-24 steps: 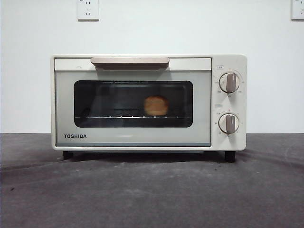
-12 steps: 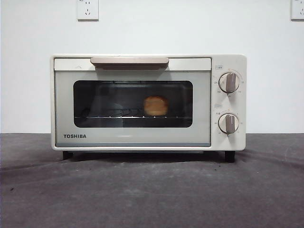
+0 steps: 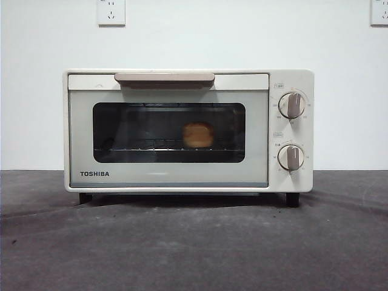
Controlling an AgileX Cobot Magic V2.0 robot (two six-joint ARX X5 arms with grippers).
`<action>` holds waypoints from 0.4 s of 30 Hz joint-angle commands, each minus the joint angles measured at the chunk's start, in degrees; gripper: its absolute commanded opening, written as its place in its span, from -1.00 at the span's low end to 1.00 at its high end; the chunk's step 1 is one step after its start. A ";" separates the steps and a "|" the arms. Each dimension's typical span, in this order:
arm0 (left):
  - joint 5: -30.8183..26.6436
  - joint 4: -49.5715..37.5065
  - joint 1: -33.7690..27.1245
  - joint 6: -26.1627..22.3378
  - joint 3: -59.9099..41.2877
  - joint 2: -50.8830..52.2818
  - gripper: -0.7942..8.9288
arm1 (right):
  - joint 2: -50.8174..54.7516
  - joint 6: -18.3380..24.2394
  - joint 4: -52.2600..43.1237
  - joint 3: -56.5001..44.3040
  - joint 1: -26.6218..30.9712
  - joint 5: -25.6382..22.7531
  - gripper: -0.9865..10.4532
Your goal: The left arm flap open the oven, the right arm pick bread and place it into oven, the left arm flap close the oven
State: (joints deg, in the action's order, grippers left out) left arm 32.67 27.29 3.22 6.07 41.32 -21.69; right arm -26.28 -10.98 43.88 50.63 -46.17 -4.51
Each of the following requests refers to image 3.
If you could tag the golden bread roll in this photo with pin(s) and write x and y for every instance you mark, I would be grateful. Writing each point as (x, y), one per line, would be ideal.
(198, 135)

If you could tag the cream white toaster oven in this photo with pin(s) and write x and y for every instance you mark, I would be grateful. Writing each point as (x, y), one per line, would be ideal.
(306, 133)

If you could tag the white wall socket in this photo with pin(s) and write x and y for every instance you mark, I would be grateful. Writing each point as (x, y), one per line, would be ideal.
(111, 13)
(380, 15)

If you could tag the beige oven knob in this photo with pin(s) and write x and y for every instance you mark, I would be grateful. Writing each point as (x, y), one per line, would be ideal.
(291, 105)
(291, 157)

